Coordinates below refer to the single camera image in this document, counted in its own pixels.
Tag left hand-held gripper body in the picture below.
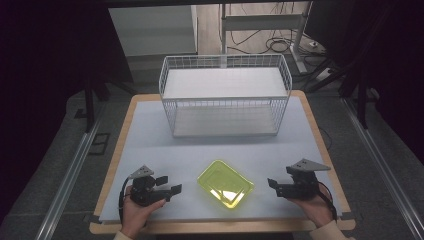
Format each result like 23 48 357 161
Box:
128 164 173 207

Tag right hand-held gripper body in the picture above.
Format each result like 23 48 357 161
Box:
279 158 332 201

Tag person's left hand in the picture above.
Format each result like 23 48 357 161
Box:
120 194 167 240

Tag person's right hand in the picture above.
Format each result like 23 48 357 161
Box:
287 184 335 230

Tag pale grey table mat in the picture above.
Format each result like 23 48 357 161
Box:
98 95 343 224

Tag yellow-green translucent tray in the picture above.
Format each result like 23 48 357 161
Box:
196 159 256 210

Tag black floor plate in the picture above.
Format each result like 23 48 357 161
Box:
87 132 111 156

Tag black metal stand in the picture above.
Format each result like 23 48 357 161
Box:
81 74 136 134
305 58 372 130

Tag white power strip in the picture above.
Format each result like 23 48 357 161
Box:
314 67 335 83

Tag white cabinet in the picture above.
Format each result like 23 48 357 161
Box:
108 4 199 58

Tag dark curtain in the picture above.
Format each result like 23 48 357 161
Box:
304 0 424 164
0 0 134 228

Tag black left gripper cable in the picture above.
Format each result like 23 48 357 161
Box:
118 177 134 225

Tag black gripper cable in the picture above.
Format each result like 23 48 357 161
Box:
118 177 134 225
316 181 338 224

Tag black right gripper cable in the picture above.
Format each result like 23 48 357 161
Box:
316 181 338 224

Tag aluminium floor rail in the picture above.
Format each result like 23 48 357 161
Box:
34 108 105 240
340 95 424 240

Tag white wire shelf rack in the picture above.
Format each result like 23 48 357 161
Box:
158 53 294 139

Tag black floor cables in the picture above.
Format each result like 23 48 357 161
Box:
229 29 329 68

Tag white metal desk frame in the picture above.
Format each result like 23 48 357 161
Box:
219 1 314 75

